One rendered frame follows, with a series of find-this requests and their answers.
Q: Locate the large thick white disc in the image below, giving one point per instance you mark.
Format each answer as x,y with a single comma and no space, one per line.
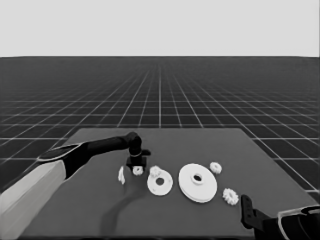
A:
188,186

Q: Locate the small white T-shaped piece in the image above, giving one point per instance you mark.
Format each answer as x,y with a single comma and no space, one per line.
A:
121,175

